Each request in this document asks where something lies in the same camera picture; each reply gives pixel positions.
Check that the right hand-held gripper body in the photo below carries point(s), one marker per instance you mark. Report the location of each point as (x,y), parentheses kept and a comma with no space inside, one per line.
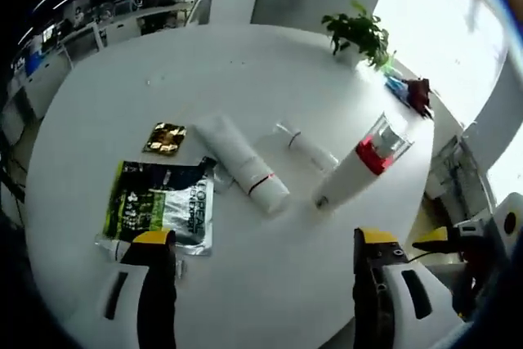
(500,210)

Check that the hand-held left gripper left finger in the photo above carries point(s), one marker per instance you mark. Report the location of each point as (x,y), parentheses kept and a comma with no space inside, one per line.
(157,292)

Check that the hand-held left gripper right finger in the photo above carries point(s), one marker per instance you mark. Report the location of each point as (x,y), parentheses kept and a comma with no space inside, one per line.
(372,292)

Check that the green black skincare sachet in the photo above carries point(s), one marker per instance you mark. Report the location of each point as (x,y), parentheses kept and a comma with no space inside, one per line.
(143,202)

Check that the white pump bottle red collar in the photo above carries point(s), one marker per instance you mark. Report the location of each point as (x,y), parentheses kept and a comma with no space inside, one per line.
(347,177)

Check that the slim translucent skincare bottle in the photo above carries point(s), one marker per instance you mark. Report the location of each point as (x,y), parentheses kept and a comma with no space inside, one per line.
(310,153)

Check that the gold foil skincare sachet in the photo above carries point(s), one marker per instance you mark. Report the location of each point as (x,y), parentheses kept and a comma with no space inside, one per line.
(163,138)

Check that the white skincare tube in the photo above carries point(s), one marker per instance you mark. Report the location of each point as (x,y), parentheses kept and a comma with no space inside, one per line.
(233,148)

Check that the dark red object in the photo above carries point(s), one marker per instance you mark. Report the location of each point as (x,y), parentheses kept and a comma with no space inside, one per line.
(418,93)

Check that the blue packet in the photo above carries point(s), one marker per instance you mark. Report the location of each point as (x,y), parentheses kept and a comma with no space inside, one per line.
(395,85)

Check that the potted green plant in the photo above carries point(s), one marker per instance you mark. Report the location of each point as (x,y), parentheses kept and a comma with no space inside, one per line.
(359,30)

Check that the blue bin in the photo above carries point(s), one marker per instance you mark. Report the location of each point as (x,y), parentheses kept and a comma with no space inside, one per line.
(33,63)

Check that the row of white office desks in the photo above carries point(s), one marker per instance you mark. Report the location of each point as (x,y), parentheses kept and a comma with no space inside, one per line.
(122,24)

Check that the white low desk frame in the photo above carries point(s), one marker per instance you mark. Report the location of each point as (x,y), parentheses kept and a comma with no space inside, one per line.
(453,169)

